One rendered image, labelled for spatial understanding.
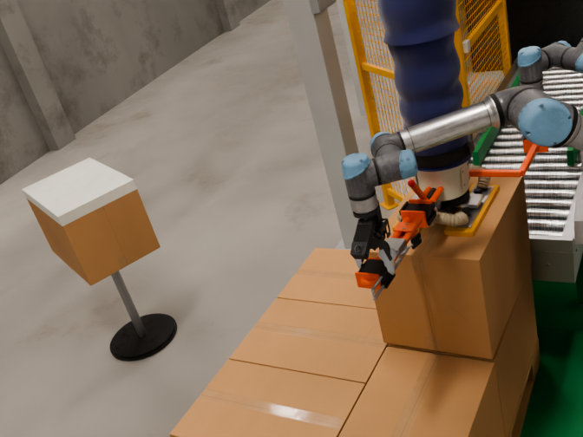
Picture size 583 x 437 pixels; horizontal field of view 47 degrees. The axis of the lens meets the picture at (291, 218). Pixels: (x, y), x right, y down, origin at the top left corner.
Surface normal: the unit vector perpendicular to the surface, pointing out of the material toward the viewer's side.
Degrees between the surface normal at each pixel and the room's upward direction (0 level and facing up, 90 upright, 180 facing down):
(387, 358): 0
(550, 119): 85
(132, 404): 0
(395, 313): 88
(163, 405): 0
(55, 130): 90
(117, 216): 90
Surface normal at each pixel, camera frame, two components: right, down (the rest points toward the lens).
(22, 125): 0.89, -0.01
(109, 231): 0.59, 0.25
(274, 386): -0.25, -0.85
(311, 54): -0.46, 0.52
